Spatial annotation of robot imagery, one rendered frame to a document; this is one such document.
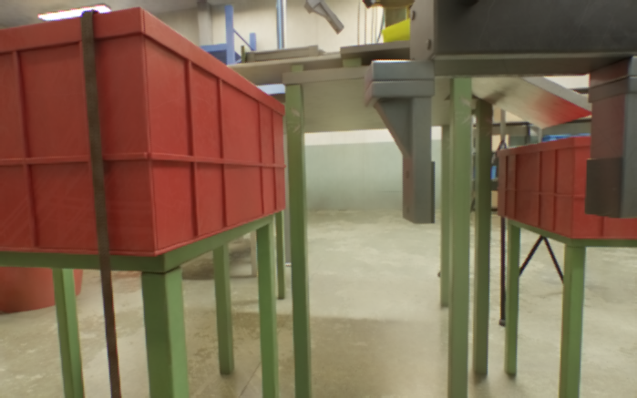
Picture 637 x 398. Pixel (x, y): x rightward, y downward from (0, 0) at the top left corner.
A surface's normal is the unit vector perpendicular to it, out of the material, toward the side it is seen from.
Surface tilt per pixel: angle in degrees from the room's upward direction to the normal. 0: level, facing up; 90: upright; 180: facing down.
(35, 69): 90
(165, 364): 90
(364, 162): 90
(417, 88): 90
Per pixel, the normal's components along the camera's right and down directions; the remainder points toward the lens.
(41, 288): 0.62, 0.20
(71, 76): -0.21, 0.08
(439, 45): 0.01, 0.07
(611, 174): -1.00, 0.03
